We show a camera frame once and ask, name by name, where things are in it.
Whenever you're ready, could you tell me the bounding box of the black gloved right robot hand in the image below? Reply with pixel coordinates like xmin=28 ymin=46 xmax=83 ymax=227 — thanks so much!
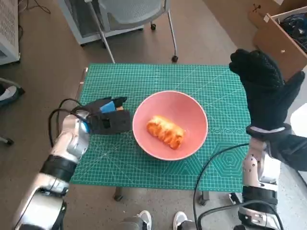
xmin=229 ymin=48 xmax=306 ymax=132

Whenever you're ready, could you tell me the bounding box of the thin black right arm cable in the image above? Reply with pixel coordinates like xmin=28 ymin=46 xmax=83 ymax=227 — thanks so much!
xmin=193 ymin=143 xmax=250 ymax=230

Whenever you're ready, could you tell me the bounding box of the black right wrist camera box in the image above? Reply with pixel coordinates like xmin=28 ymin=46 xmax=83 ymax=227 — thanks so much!
xmin=266 ymin=133 xmax=307 ymax=172

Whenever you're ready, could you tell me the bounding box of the green cutting mat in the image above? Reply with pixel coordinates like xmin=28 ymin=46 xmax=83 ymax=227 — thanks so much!
xmin=69 ymin=62 xmax=251 ymax=192

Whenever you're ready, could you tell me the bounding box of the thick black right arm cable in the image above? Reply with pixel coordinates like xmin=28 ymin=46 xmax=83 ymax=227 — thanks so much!
xmin=198 ymin=200 xmax=281 ymax=230

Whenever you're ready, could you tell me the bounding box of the white and grey foot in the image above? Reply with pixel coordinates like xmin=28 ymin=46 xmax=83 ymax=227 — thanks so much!
xmin=173 ymin=211 xmax=192 ymax=230
xmin=122 ymin=210 xmax=152 ymax=230

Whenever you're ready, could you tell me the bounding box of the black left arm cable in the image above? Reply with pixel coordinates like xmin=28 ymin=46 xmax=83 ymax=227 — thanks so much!
xmin=49 ymin=98 xmax=83 ymax=147

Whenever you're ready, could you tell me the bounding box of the person's shoe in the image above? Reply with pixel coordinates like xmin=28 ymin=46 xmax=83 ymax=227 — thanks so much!
xmin=0 ymin=78 xmax=26 ymax=107

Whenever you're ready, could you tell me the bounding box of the grey mesh office chair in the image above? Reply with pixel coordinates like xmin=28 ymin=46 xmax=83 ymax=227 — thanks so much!
xmin=90 ymin=0 xmax=179 ymax=64

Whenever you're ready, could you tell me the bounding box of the white basin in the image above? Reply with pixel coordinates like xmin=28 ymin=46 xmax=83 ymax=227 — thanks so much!
xmin=290 ymin=102 xmax=307 ymax=137

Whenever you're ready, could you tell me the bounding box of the white perforated appliance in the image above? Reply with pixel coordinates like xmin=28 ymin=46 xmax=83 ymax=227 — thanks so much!
xmin=0 ymin=0 xmax=21 ymax=65

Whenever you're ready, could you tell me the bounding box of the bundle of dark cables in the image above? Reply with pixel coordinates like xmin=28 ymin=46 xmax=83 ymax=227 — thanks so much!
xmin=280 ymin=13 xmax=307 ymax=51

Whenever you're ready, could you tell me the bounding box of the flat cardboard box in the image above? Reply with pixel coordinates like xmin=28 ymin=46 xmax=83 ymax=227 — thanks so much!
xmin=248 ymin=0 xmax=307 ymax=27

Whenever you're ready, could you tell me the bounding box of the pink bowl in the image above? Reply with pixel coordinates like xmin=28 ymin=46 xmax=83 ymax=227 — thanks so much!
xmin=132 ymin=90 xmax=209 ymax=161

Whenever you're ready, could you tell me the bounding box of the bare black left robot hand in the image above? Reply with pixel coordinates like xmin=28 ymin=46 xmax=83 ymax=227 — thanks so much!
xmin=83 ymin=96 xmax=128 ymax=117

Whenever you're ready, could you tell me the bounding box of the grey speckled white counter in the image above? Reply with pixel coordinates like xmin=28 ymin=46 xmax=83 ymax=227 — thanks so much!
xmin=275 ymin=69 xmax=307 ymax=230

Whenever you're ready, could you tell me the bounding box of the black floor cable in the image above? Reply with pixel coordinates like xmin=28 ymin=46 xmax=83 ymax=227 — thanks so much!
xmin=18 ymin=0 xmax=51 ymax=14

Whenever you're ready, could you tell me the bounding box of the open brown cardboard box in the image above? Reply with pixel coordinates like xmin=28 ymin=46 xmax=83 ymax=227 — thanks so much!
xmin=254 ymin=13 xmax=307 ymax=80

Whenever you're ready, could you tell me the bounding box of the long braided toy bread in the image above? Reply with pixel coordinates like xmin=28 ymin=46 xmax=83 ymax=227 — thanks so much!
xmin=146 ymin=115 xmax=186 ymax=150

